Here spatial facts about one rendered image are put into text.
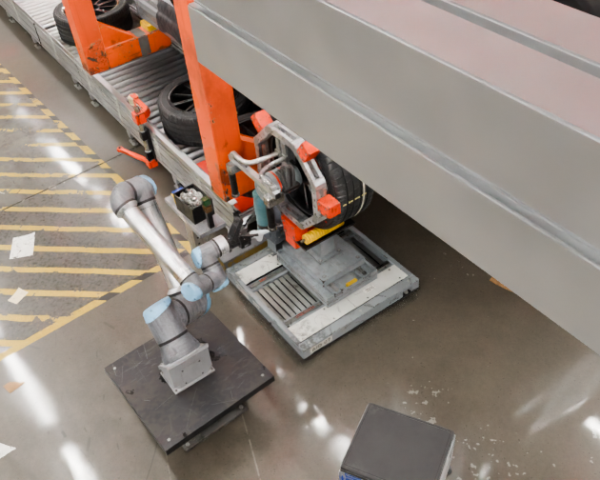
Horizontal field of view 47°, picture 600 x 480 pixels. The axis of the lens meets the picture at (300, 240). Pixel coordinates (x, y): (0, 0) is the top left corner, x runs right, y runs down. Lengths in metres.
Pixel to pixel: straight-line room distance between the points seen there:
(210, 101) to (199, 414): 1.52
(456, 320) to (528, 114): 3.65
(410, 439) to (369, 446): 0.18
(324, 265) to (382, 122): 3.52
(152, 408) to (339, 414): 0.92
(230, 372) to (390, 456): 0.87
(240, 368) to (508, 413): 1.32
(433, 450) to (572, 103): 2.80
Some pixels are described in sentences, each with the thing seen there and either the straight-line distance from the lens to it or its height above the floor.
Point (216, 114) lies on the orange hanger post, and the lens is 3.59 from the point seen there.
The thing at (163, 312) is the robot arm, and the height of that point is 0.64.
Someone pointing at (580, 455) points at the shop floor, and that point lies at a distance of 3.56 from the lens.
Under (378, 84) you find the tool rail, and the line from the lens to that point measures 0.35.
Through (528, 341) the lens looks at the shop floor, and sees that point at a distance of 3.90.
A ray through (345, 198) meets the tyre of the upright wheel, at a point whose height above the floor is 0.86.
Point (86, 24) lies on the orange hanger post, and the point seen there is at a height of 0.90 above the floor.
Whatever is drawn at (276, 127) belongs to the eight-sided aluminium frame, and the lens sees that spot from 3.39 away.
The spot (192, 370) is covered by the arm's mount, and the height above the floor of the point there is 0.39.
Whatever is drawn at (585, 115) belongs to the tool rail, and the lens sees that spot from 0.28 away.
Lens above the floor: 2.97
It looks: 43 degrees down
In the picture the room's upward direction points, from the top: 6 degrees counter-clockwise
